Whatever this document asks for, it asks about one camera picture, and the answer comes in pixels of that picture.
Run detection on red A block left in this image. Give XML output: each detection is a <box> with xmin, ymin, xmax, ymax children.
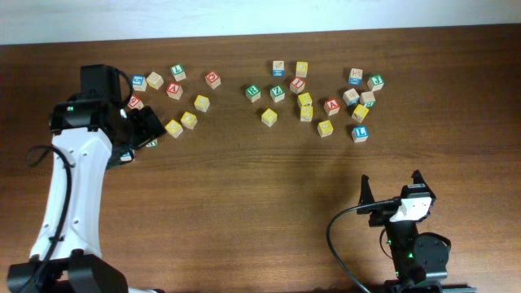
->
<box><xmin>166</xmin><ymin>82</ymin><xmax>183</xmax><ymax>100</ymax></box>

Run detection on red A letter block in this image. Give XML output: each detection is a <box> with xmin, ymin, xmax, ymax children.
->
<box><xmin>324</xmin><ymin>98</ymin><xmax>340</xmax><ymax>116</ymax></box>

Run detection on green E side block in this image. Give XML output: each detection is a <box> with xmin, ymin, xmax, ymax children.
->
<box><xmin>146</xmin><ymin>139</ymin><xmax>158</xmax><ymax>147</ymax></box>

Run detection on plain wooden block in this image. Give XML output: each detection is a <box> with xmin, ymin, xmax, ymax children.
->
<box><xmin>146</xmin><ymin>72</ymin><xmax>164</xmax><ymax>90</ymax></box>

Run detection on yellow block left lower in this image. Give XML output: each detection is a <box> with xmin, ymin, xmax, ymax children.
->
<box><xmin>164</xmin><ymin>120</ymin><xmax>183</xmax><ymax>138</ymax></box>

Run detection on red C letter block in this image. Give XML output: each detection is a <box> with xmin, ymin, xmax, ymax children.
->
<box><xmin>204</xmin><ymin>71</ymin><xmax>221</xmax><ymax>90</ymax></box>

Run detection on green R letter block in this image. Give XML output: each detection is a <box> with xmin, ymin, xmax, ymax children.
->
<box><xmin>245</xmin><ymin>85</ymin><xmax>261</xmax><ymax>103</ymax></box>

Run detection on blue H block lower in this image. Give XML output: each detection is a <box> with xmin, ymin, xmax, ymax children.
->
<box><xmin>120</xmin><ymin>151</ymin><xmax>134</xmax><ymax>163</ymax></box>

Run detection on red I letter block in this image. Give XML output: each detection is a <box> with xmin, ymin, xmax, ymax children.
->
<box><xmin>290</xmin><ymin>77</ymin><xmax>306</xmax><ymax>94</ymax></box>

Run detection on green L letter block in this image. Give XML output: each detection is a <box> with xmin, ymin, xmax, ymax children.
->
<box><xmin>170</xmin><ymin>63</ymin><xmax>186</xmax><ymax>81</ymax></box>

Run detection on blue L letter block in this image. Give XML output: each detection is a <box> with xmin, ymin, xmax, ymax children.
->
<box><xmin>352</xmin><ymin>125</ymin><xmax>370</xmax><ymax>143</ymax></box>

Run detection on yellow block cluster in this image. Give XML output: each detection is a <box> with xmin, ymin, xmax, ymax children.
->
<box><xmin>194</xmin><ymin>94</ymin><xmax>210</xmax><ymax>112</ymax></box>
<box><xmin>352</xmin><ymin>104</ymin><xmax>369</xmax><ymax>123</ymax></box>

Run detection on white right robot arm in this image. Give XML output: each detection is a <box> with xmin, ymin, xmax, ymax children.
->
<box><xmin>360</xmin><ymin>170</ymin><xmax>477</xmax><ymax>293</ymax></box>

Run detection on blue X wooden block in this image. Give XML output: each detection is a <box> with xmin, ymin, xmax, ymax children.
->
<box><xmin>348</xmin><ymin>68</ymin><xmax>363</xmax><ymax>85</ymax></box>

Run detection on green Z letter block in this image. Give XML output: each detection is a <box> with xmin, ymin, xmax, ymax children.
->
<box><xmin>269</xmin><ymin>85</ymin><xmax>285</xmax><ymax>103</ymax></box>

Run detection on yellow top back block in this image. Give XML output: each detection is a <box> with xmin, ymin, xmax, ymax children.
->
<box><xmin>296</xmin><ymin>61</ymin><xmax>309</xmax><ymax>78</ymax></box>

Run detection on green J letter block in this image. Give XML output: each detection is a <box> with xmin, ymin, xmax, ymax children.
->
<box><xmin>367</xmin><ymin>74</ymin><xmax>384</xmax><ymax>91</ymax></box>

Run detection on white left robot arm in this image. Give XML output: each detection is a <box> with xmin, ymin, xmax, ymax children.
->
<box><xmin>7</xmin><ymin>64</ymin><xmax>166</xmax><ymax>292</ymax></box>

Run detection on blue side top block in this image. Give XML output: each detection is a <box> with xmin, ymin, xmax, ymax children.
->
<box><xmin>272</xmin><ymin>60</ymin><xmax>285</xmax><ymax>77</ymax></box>

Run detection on yellow block lower middle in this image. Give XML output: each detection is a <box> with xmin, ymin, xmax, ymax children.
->
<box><xmin>300</xmin><ymin>105</ymin><xmax>313</xmax><ymax>122</ymax></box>

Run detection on yellow block near R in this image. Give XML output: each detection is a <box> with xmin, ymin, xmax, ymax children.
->
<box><xmin>261</xmin><ymin>108</ymin><xmax>278</xmax><ymax>127</ymax></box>

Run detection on green R side block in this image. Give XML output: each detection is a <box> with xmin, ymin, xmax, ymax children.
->
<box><xmin>360</xmin><ymin>91</ymin><xmax>375</xmax><ymax>108</ymax></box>

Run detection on yellow block left middle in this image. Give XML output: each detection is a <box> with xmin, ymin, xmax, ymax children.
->
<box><xmin>181</xmin><ymin>112</ymin><xmax>198</xmax><ymax>129</ymax></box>

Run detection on blue side wooden block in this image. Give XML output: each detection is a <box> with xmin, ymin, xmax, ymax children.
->
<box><xmin>343</xmin><ymin>89</ymin><xmax>360</xmax><ymax>107</ymax></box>

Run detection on yellow block upper middle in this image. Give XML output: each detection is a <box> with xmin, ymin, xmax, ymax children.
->
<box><xmin>297</xmin><ymin>93</ymin><xmax>313</xmax><ymax>107</ymax></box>

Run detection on blue G letter block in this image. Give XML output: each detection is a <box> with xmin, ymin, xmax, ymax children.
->
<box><xmin>132</xmin><ymin>75</ymin><xmax>147</xmax><ymax>91</ymax></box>

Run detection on yellow block left cluster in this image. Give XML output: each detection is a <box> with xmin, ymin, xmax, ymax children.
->
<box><xmin>194</xmin><ymin>94</ymin><xmax>210</xmax><ymax>112</ymax></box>

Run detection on yellow block right cluster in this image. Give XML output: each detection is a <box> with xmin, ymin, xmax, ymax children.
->
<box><xmin>352</xmin><ymin>104</ymin><xmax>369</xmax><ymax>123</ymax></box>

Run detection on red 6 number block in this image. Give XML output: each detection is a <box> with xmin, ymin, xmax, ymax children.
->
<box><xmin>127</xmin><ymin>94</ymin><xmax>144</xmax><ymax>110</ymax></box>

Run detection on yellow umbrella picture block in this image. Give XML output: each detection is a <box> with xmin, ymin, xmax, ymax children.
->
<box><xmin>317</xmin><ymin>120</ymin><xmax>334</xmax><ymax>138</ymax></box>

